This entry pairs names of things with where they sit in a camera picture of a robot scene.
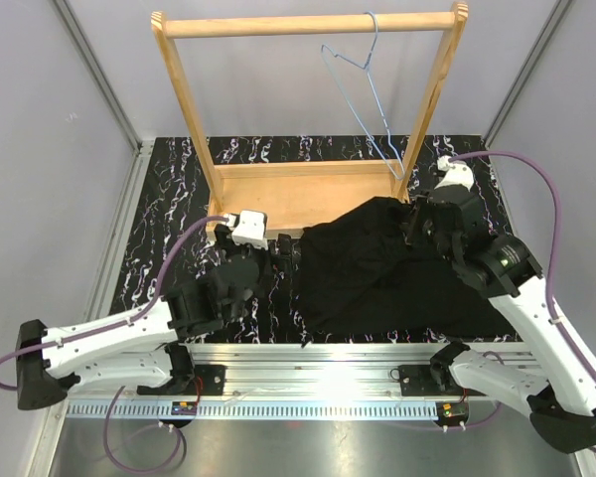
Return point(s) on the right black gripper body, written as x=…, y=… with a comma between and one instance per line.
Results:
x=421, y=231

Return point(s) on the right aluminium frame post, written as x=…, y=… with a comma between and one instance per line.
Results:
x=554, y=20

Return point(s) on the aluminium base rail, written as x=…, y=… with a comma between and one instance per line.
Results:
x=326, y=371

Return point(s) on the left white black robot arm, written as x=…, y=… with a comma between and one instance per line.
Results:
x=146, y=347

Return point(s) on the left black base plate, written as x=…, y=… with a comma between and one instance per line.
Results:
x=208, y=380

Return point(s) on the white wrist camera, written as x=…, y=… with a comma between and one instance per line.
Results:
x=248, y=227
x=454, y=173

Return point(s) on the slotted grey cable duct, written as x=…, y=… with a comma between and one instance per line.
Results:
x=408, y=410

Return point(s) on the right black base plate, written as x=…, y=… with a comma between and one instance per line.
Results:
x=427, y=381

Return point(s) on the aluminium frame post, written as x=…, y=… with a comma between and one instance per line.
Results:
x=83, y=47
x=554, y=20

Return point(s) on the black trousers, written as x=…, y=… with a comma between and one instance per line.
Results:
x=359, y=281

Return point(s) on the left aluminium frame post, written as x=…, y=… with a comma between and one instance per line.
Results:
x=83, y=47

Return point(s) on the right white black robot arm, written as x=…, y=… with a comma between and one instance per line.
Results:
x=561, y=404

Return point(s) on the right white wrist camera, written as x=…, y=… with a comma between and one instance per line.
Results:
x=454, y=173

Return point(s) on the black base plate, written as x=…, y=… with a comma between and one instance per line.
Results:
x=208, y=380
x=427, y=381

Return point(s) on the light blue wire hanger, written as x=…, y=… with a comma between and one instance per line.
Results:
x=327, y=55

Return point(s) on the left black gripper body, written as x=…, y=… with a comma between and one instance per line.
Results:
x=269, y=264

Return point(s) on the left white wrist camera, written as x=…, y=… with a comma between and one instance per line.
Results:
x=248, y=227

